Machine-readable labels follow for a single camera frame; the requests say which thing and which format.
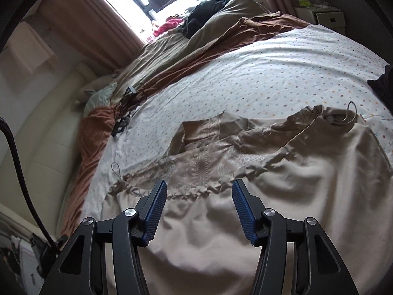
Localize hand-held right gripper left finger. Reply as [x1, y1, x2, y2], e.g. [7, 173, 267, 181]
[39, 180, 168, 295]

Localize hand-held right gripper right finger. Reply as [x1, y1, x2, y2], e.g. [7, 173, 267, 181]
[232, 179, 360, 295]

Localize beige jacket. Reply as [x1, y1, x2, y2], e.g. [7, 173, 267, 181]
[101, 103, 393, 295]

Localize black folded clothes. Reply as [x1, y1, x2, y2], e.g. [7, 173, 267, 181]
[368, 66, 393, 99]

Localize pale green pillow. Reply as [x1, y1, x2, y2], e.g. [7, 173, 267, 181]
[83, 81, 119, 116]

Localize white dotted bedsheet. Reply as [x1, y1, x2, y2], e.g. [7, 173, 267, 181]
[81, 25, 393, 237]

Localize cream leather headboard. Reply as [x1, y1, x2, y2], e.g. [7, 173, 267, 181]
[0, 64, 102, 219]

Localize cream plush toy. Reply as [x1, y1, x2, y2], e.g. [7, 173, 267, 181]
[74, 77, 111, 103]

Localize beige duvet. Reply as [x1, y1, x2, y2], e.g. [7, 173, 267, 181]
[118, 0, 274, 99]

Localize pink cloth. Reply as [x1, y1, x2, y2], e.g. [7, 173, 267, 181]
[152, 18, 185, 37]

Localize black crumpled garment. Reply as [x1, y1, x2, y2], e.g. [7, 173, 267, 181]
[180, 0, 229, 37]

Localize cream hanging cloth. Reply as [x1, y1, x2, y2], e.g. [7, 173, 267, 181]
[4, 23, 59, 74]

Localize white nightstand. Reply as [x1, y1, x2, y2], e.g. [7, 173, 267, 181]
[293, 4, 346, 36]

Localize grey wardrobe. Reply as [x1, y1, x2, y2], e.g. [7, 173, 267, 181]
[335, 0, 393, 71]

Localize black cables on bed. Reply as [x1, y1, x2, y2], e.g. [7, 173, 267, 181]
[112, 83, 146, 137]

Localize black cable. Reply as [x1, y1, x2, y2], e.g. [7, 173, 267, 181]
[0, 117, 59, 248]

